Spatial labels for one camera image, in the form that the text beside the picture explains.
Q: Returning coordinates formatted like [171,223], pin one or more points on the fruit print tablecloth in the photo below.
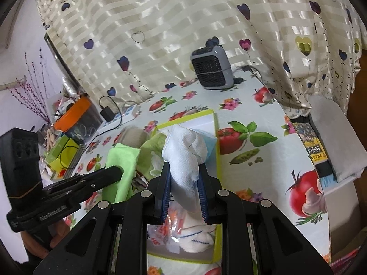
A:
[258,111]

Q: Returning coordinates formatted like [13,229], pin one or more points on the blue face mask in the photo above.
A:
[210,146]

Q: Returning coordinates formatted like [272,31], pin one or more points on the grey cushion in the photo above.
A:
[335,137]

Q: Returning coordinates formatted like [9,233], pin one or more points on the yellow black printed packet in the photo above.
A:
[309,137]

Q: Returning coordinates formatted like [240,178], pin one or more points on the yellow-green shallow cardboard box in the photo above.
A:
[200,120]

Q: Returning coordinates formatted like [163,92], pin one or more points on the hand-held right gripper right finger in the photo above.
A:
[202,197]

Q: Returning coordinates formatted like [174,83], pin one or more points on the pile of assorted packets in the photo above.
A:
[64,106]

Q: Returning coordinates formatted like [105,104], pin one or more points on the dark window frame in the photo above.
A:
[61,60]

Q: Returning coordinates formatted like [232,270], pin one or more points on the clear red print plastic packet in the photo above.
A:
[163,232]

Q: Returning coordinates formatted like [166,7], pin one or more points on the person's left hand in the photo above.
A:
[58,232]

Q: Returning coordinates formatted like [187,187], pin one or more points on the orange lidded storage box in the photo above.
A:
[74,111]

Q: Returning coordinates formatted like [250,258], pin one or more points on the striped patterned gift box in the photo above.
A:
[78,156]

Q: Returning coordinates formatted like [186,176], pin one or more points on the beige cloth roll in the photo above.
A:
[133,139]

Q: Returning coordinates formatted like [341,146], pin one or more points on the white blue power strip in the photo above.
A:
[129,111]

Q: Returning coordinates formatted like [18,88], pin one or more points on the green cardboard box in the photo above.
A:
[57,147]

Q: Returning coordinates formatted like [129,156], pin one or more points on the heart print curtain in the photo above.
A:
[200,11]

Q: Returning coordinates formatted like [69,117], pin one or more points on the white blue stitched cloth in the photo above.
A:
[197,235]

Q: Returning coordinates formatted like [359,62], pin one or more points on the small grey heater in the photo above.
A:
[212,68]

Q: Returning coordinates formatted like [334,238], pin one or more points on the white wall rail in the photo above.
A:
[14,84]

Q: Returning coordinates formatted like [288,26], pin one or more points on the purple flower branches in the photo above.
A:
[43,111]

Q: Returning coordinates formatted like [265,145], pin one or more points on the yellow-green deep cardboard box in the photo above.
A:
[68,157]

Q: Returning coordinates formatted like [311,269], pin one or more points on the black charger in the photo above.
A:
[107,114]

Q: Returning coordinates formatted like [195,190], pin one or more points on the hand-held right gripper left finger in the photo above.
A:
[165,194]

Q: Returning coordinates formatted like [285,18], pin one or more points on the silver foil bag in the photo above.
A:
[70,87]

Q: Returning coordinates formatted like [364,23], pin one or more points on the bright green cloth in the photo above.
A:
[120,160]

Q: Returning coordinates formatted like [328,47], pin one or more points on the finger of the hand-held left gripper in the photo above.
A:
[111,170]
[86,190]

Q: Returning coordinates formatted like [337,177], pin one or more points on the wooden jointed doll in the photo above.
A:
[51,137]

